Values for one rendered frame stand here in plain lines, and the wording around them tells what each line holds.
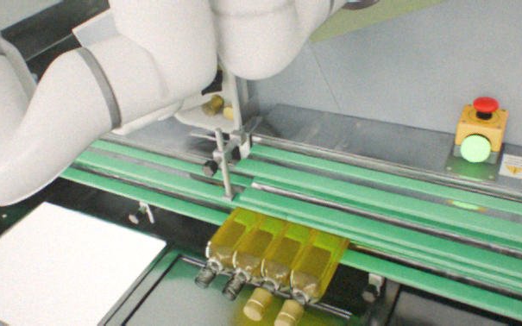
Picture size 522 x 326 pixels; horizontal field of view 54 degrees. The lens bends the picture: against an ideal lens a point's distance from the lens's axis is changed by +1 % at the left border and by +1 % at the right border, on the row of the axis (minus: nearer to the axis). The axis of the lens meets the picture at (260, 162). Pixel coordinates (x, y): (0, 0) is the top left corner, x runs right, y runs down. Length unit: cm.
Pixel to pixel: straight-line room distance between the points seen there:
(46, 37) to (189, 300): 98
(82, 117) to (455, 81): 67
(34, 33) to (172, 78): 122
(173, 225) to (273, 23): 84
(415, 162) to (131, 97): 57
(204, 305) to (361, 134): 47
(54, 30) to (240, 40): 124
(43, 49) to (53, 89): 125
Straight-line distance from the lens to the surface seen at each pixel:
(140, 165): 120
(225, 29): 57
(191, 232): 129
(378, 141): 98
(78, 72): 50
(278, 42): 57
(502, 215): 89
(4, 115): 54
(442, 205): 88
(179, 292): 112
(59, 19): 177
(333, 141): 98
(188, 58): 51
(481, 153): 91
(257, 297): 89
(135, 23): 50
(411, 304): 112
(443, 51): 94
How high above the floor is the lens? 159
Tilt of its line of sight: 43 degrees down
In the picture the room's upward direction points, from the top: 141 degrees counter-clockwise
